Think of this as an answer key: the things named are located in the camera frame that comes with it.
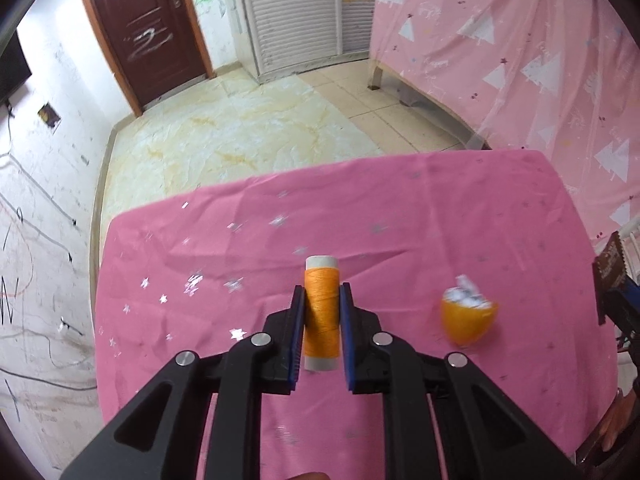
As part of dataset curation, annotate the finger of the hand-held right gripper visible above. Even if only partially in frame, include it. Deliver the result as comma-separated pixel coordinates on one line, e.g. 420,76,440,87
592,260,640,341

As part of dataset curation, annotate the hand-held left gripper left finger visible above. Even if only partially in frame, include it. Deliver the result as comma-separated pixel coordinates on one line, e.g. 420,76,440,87
60,285,306,480

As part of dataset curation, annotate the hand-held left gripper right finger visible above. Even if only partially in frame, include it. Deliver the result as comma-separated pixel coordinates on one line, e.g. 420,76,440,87
340,283,583,480

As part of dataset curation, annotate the orange thread spool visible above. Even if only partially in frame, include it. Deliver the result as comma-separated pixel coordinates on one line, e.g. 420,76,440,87
302,256,343,373

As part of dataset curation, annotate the brown snack packet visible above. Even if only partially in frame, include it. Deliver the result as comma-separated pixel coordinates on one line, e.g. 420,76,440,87
593,234,628,288

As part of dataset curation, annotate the person's right hand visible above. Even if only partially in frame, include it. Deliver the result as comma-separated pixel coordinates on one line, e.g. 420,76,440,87
597,387,633,453

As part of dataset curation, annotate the orange peel cup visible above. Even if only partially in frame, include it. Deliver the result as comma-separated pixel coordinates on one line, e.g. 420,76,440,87
440,285,499,347

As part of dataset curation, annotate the white crumpled paper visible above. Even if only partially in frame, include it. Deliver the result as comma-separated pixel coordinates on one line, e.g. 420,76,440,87
446,274,491,309

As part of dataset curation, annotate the pink star-print tablecloth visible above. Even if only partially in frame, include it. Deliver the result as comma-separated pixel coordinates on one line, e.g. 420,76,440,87
92,149,623,480

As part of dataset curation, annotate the pink tree-pattern bed cover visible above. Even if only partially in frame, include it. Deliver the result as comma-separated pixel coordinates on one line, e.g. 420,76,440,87
370,0,640,261

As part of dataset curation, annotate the white louvered wardrobe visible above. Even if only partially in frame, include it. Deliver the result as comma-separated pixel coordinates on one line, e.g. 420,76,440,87
230,0,373,86

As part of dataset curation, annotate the dark brown door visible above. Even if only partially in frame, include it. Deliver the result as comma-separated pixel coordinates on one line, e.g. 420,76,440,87
75,0,216,117

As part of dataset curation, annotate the black television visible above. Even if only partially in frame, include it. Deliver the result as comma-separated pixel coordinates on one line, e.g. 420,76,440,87
0,30,33,106

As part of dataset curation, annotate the black wall cable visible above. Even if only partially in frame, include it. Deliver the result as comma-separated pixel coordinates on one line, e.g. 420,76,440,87
0,105,98,391

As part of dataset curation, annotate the wooden bed frame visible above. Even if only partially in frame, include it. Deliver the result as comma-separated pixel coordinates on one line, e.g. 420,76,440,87
369,62,491,151

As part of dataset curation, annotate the open wall socket box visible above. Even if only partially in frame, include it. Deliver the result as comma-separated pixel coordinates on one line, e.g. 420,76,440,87
37,102,62,128

